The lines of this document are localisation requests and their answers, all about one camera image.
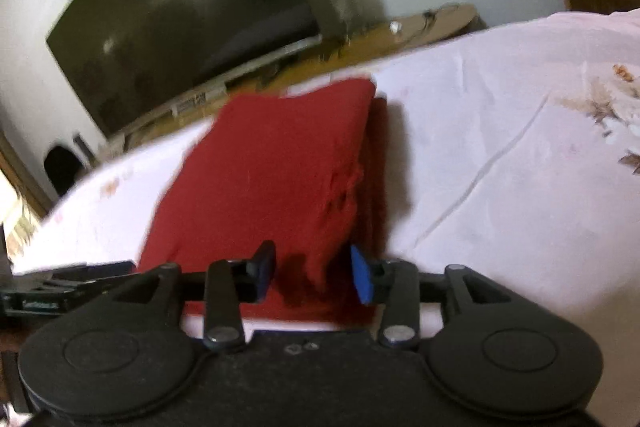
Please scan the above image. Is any red knitted garment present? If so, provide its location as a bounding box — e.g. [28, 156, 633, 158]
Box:
[138, 77, 387, 326]

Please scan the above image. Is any pink floral bed sheet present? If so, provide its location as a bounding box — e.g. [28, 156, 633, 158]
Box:
[8, 8, 640, 427]

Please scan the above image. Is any black round object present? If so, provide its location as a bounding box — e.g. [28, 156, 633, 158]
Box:
[43, 144, 86, 197]

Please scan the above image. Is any wooden TV cabinet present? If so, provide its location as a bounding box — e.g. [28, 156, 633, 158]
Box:
[98, 3, 487, 162]

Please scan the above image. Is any large black television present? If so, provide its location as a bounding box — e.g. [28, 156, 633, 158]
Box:
[47, 0, 320, 135]

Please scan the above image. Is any black cable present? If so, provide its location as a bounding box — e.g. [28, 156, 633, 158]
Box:
[394, 3, 467, 48]

